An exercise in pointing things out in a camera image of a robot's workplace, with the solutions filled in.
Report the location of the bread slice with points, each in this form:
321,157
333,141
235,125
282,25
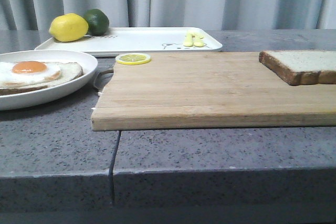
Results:
301,67
68,72

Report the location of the fried egg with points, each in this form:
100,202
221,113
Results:
19,74

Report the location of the white round plate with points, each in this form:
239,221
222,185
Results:
23,100

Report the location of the white rectangular tray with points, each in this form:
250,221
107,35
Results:
120,40

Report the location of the wooden cutting board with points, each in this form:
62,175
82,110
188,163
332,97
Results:
207,89

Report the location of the yellow lemon slice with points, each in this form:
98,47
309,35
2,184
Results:
133,59

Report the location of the left yellow pasta piece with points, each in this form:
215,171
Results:
188,40

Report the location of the yellow pasta piece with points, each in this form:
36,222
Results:
198,39
188,40

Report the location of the right yellow pasta piece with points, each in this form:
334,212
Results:
198,39

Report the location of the green lime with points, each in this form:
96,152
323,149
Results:
98,22

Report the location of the metal cutting board handle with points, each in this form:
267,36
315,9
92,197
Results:
98,76

